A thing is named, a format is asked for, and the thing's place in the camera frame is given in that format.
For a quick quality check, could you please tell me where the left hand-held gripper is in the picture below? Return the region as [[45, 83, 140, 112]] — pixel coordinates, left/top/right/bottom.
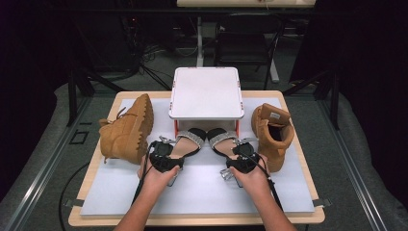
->
[[148, 140, 186, 173]]

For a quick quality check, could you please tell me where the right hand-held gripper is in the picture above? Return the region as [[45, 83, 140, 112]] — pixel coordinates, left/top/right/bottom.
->
[[225, 142, 262, 174]]

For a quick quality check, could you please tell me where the silver strap heeled sandal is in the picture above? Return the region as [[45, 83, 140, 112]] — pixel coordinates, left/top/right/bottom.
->
[[158, 127, 207, 188], [206, 127, 259, 189]]

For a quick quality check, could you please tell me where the tan suede boot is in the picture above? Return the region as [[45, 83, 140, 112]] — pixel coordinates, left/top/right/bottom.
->
[[98, 92, 155, 166], [250, 102, 295, 173]]

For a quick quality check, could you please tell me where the person's right hand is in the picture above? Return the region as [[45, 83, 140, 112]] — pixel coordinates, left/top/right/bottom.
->
[[229, 156, 272, 193]]

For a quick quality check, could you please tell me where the person's left hand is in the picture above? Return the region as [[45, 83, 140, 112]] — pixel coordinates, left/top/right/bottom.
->
[[138, 158, 181, 193]]

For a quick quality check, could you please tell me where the white table mat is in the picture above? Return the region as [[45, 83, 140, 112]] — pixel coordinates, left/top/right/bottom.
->
[[80, 96, 316, 217]]

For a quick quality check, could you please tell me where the grey tape piece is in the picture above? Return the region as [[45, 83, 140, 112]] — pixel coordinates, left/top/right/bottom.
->
[[312, 197, 333, 208], [64, 198, 85, 208]]

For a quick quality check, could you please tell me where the black tape square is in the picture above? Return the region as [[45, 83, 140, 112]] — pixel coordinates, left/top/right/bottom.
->
[[68, 129, 89, 145]]

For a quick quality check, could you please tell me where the white desk leg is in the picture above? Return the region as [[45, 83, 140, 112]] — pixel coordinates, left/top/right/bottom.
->
[[268, 57, 281, 84], [195, 15, 206, 67]]

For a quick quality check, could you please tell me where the black metal stand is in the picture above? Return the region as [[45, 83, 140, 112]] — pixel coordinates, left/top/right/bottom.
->
[[282, 68, 341, 131], [65, 64, 126, 128]]

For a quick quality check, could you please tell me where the black folding chair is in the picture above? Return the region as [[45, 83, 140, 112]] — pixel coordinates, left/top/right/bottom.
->
[[214, 13, 288, 90]]

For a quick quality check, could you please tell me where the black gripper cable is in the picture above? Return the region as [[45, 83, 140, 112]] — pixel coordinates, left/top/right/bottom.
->
[[239, 150, 285, 213], [131, 142, 156, 206]]

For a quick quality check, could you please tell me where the black floor cable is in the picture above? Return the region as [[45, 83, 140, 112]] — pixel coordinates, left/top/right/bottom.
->
[[58, 162, 90, 231]]

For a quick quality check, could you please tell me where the aluminium frame rail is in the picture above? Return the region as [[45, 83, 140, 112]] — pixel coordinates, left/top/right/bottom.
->
[[3, 95, 94, 231], [317, 95, 390, 231]]

